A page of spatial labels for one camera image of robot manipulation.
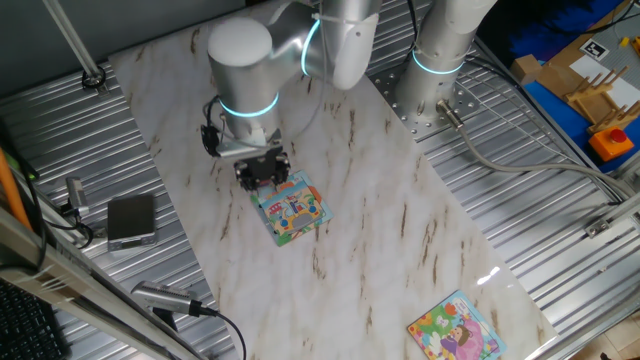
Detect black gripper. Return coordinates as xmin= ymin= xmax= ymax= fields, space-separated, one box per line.
xmin=234 ymin=147 xmax=292 ymax=193

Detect vehicle picture puzzle board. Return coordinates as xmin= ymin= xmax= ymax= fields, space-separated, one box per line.
xmin=249 ymin=169 xmax=335 ymax=248

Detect princess picture puzzle board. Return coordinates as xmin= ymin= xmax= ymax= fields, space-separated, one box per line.
xmin=406 ymin=289 xmax=508 ymax=360

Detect marble pattern board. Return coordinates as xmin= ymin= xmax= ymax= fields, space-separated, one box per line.
xmin=107 ymin=0 xmax=559 ymax=360

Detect silver digital scale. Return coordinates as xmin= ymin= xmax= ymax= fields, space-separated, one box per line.
xmin=106 ymin=193 xmax=158 ymax=253

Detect metal pole with black clamp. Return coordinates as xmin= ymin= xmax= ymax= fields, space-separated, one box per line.
xmin=42 ymin=0 xmax=109 ymax=96

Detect orange pole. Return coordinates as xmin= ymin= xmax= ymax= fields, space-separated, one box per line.
xmin=0 ymin=147 xmax=32 ymax=231

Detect black keyboard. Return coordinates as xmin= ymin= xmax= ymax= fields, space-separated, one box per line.
xmin=0 ymin=279 xmax=69 ymax=360

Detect small cardboard box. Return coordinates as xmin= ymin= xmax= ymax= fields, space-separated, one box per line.
xmin=509 ymin=53 xmax=542 ymax=85

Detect blue mat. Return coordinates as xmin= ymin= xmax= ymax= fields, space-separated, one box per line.
xmin=522 ymin=79 xmax=640 ymax=174

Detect blue fuzzy cloth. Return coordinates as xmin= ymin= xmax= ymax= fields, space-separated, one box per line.
xmin=509 ymin=0 xmax=626 ymax=61

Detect wooden block assembly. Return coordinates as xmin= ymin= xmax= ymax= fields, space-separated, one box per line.
xmin=539 ymin=0 xmax=640 ymax=101

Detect wooden rack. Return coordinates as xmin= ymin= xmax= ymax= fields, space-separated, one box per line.
xmin=564 ymin=65 xmax=640 ymax=135

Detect white paper sheet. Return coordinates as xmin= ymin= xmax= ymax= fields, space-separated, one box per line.
xmin=569 ymin=53 xmax=640 ymax=109

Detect black white marker tag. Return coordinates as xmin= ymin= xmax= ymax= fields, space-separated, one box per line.
xmin=579 ymin=38 xmax=610 ymax=62

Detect grey studded board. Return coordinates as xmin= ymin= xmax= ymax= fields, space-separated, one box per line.
xmin=597 ymin=14 xmax=640 ymax=76

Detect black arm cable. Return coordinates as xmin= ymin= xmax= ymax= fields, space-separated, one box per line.
xmin=202 ymin=24 xmax=329 ymax=151

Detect black camera cable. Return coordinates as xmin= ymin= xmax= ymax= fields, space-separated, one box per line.
xmin=199 ymin=304 xmax=247 ymax=360

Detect long silver camera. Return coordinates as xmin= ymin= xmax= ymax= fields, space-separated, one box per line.
xmin=130 ymin=280 xmax=204 ymax=317

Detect small silver camera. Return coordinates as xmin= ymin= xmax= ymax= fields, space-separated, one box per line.
xmin=65 ymin=176 xmax=90 ymax=217

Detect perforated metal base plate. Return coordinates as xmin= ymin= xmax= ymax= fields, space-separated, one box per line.
xmin=372 ymin=54 xmax=481 ymax=144

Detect aluminium frame beam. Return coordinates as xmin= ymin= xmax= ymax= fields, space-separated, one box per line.
xmin=0 ymin=207 xmax=201 ymax=360

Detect thick grey cable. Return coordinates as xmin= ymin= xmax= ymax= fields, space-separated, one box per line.
xmin=435 ymin=98 xmax=631 ymax=201

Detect small metal bracket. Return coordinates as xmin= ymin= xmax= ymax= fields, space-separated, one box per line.
xmin=583 ymin=217 xmax=614 ymax=240

